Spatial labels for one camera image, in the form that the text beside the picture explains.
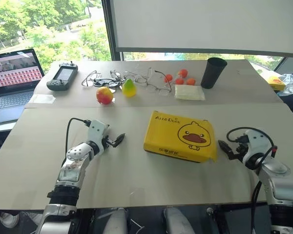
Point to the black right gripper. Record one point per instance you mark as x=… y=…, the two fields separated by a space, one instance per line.
x=238 y=152

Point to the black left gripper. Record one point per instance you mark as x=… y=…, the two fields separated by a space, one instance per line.
x=109 y=142

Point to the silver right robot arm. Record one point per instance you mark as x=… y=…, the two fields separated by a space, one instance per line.
x=280 y=180

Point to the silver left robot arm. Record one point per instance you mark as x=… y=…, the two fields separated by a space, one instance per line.
x=72 y=163

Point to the yellow duck package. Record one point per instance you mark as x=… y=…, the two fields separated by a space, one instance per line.
x=178 y=136

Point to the red yellow toy apple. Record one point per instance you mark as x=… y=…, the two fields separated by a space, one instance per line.
x=104 y=95

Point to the green yellow toy pear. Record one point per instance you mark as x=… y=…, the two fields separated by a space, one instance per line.
x=129 y=89

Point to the white folded cloth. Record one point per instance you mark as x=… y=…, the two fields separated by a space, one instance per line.
x=189 y=92

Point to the orange ball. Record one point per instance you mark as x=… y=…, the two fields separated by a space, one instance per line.
x=191 y=81
x=168 y=77
x=182 y=73
x=179 y=81

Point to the black plastic cup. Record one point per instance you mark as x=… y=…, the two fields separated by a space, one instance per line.
x=213 y=73

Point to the grey rounded robot leg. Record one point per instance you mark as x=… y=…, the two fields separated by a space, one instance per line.
x=118 y=221
x=178 y=221

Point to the small yellow box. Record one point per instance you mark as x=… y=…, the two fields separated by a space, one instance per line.
x=276 y=83

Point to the dark grey handheld controller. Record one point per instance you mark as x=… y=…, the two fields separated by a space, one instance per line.
x=61 y=78

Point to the grey open laptop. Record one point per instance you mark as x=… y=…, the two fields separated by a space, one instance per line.
x=12 y=80

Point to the white roller blind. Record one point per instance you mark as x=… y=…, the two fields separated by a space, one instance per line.
x=205 y=24

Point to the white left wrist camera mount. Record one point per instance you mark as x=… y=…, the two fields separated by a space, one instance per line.
x=97 y=132

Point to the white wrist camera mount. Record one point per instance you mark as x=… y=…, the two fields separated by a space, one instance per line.
x=97 y=132
x=255 y=143

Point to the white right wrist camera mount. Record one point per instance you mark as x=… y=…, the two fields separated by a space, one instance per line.
x=255 y=143

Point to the black frame glasses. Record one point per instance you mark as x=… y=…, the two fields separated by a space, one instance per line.
x=107 y=83

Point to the thin dark frame glasses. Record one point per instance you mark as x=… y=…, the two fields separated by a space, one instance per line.
x=116 y=73

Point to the dark window frame post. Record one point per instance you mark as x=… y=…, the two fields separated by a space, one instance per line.
x=110 y=29

